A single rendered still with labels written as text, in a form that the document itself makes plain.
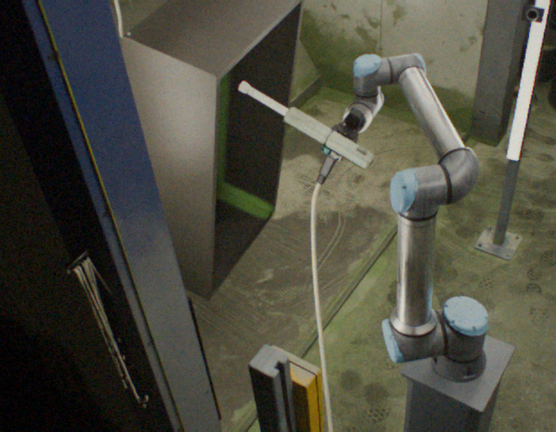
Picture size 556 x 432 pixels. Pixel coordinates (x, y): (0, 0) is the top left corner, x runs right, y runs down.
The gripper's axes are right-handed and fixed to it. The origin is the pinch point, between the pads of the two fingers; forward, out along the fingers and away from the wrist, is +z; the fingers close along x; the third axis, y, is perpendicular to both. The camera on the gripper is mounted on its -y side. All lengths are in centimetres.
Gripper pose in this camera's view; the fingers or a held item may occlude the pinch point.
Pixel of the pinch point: (333, 150)
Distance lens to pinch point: 220.2
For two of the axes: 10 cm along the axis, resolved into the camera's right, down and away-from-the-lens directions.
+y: -3.0, 5.8, 7.6
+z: -4.5, 6.2, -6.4
